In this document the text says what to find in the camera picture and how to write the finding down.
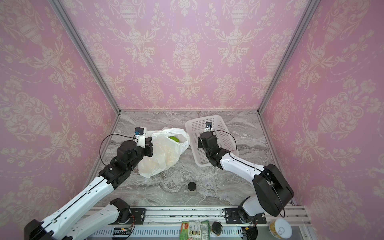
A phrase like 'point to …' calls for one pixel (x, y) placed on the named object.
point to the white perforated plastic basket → (195, 127)
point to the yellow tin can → (280, 228)
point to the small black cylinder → (192, 186)
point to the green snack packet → (195, 230)
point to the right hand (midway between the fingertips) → (204, 134)
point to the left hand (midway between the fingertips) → (152, 138)
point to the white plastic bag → (165, 152)
